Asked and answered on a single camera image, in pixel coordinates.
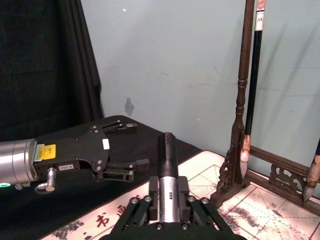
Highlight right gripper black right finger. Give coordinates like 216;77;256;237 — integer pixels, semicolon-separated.
178;175;224;231

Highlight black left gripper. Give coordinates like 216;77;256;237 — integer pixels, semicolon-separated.
33;119;150;183

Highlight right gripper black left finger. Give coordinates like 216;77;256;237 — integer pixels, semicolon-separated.
112;175;161;232

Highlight silver and black cylindrical handle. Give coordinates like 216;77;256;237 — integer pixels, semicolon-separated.
156;131;182;224

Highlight white calligraphy mat, red grid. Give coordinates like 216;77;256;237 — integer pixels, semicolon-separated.
41;149;320;240

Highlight black table cloth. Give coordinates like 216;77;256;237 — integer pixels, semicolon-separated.
0;114;204;240

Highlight black curtain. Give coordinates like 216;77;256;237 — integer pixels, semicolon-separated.
0;0;106;144

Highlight dark wooden brush rack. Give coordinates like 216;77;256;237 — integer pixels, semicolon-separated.
210;0;320;214

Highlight dark cable with silver plug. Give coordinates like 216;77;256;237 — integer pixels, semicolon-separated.
34;166;58;194

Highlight brown-handled calligraphy brush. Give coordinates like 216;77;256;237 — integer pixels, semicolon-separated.
302;136;320;203

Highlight black-handled calligraphy brush, white label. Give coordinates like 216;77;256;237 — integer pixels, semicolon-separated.
239;0;266;179

